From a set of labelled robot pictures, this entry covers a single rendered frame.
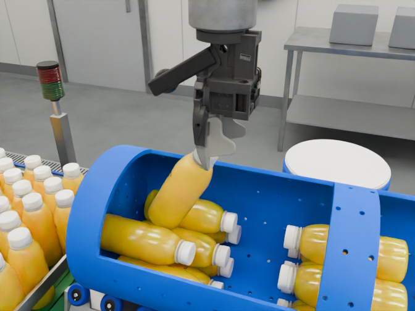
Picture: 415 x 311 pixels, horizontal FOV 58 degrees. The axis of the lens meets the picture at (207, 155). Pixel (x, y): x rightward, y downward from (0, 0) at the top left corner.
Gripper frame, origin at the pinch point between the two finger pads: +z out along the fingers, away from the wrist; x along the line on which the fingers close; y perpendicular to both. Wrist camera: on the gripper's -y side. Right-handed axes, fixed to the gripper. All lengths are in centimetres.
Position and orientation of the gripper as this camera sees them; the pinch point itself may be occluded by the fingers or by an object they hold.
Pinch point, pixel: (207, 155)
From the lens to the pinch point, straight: 61.2
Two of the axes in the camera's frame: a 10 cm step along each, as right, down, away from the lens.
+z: 0.0, 8.7, 4.9
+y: 9.4, 1.6, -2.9
